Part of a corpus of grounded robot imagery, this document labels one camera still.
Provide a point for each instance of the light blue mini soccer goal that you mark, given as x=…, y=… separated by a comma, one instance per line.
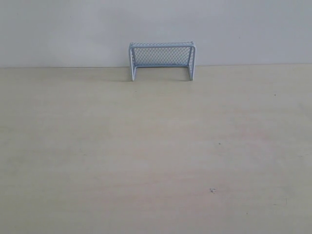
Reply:
x=167, y=54

